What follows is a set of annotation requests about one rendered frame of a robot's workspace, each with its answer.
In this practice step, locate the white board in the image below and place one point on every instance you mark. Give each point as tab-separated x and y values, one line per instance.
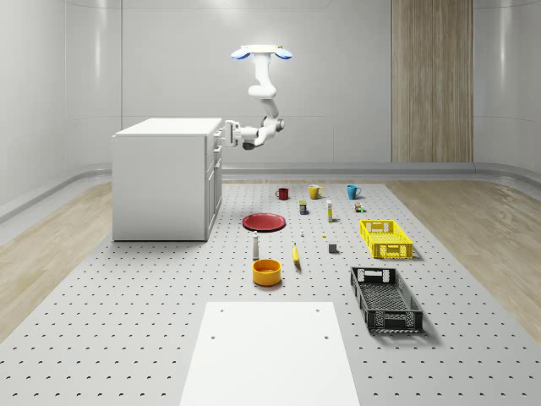
270	355

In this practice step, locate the white cabinet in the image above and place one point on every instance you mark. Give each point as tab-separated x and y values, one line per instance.
160	182

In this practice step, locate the white drawer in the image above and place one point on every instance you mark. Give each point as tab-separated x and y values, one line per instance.
212	141

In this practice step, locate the yellow bowl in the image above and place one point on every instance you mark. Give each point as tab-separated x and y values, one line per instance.
266	277

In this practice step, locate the red plate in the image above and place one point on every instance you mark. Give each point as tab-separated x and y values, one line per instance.
264	222

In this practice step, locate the yellow basket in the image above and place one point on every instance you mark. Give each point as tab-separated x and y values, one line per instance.
391	249

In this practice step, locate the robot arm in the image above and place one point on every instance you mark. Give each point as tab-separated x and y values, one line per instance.
261	76

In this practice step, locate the puzzle cube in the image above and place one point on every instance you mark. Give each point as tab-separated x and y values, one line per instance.
359	207

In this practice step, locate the small white bottle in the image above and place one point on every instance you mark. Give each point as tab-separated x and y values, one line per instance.
255	247

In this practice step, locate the grey cube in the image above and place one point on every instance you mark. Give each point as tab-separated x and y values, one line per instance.
333	248

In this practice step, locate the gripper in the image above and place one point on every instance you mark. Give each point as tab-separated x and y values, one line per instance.
231	133

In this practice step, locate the banana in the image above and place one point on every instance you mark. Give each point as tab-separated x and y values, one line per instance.
296	256

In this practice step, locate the red mug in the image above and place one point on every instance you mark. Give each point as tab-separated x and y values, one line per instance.
283	194

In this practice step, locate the dark grey basket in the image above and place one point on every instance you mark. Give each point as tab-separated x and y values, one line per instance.
391	319

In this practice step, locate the blue mug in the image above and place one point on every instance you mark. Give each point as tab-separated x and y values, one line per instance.
352	192

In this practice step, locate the yellow mug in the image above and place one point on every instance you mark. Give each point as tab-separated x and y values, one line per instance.
314	193

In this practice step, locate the white yellow box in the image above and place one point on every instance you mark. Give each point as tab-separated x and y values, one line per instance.
329	211

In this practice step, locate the blue yellow flat-sided can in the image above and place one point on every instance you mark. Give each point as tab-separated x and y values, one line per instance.
303	208

